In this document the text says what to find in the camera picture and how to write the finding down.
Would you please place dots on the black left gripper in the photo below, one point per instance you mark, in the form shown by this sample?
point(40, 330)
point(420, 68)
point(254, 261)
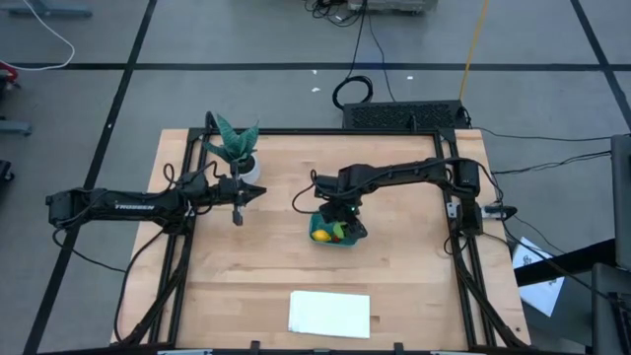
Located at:
point(231, 190)

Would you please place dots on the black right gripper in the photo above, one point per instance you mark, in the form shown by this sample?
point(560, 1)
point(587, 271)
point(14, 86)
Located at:
point(340, 209)

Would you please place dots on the yellow lemon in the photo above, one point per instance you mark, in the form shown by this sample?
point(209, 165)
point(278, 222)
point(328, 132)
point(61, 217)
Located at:
point(321, 235)

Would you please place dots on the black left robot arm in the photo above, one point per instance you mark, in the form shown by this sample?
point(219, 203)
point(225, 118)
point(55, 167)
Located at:
point(133, 204)

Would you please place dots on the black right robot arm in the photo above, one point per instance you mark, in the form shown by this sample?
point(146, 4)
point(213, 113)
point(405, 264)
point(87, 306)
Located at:
point(394, 172)

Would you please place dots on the teal plastic tupperware container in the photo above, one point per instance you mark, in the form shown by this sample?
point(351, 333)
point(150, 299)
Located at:
point(315, 224)

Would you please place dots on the white plant pot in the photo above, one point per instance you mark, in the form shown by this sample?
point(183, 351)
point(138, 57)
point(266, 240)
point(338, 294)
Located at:
point(250, 170)

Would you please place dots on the green snake plant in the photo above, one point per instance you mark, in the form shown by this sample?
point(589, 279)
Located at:
point(235, 143)

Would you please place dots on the white folded towel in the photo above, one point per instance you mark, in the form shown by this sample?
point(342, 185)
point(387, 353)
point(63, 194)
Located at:
point(329, 314)

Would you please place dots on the black computer case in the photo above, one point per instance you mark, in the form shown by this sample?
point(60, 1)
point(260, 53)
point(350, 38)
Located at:
point(404, 115)

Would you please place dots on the black adapter box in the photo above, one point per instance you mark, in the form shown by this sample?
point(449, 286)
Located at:
point(499, 212)

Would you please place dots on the white printed paper sheet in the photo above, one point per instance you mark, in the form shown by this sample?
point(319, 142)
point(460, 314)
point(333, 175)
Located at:
point(539, 288)

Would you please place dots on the grey metal cart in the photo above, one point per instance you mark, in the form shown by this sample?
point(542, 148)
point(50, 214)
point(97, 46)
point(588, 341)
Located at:
point(392, 5)

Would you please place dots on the red floor object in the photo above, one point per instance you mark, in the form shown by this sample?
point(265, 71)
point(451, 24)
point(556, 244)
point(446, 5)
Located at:
point(9, 74)

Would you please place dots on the grey furniture foot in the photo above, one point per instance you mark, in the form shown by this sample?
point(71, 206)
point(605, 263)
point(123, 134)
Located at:
point(49, 10)

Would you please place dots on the black aluminium table frame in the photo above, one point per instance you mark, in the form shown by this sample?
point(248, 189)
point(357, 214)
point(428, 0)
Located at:
point(183, 276)

